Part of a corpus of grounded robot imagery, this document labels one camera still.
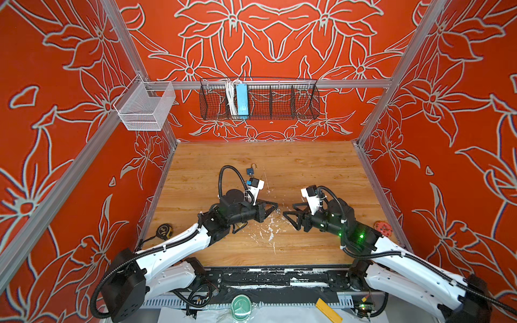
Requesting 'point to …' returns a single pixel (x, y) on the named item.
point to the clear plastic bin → (145, 105)
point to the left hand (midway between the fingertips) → (278, 205)
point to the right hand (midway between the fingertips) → (285, 211)
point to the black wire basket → (258, 98)
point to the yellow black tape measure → (163, 231)
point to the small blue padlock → (250, 171)
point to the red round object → (384, 228)
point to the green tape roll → (241, 307)
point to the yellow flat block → (322, 305)
